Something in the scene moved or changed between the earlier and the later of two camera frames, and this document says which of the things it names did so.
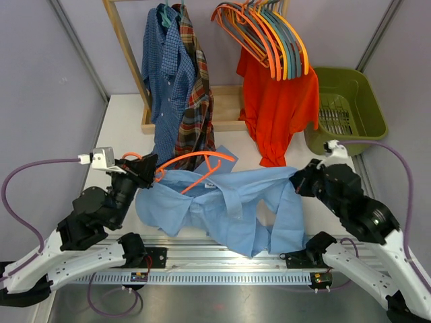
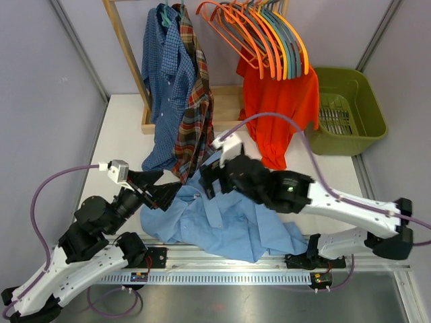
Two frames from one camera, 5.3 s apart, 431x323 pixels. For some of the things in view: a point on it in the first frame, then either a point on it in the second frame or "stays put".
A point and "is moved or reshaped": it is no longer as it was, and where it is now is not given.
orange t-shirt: [273, 110] stays put
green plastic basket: [348, 112] stays put
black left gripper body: [131, 169] → [143, 196]
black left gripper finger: [146, 179] → [162, 195]
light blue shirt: [222, 203] is moved or reshaped
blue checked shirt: [168, 75] stays put
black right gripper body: [306, 186] → [227, 185]
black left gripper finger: [147, 163] → [148, 177]
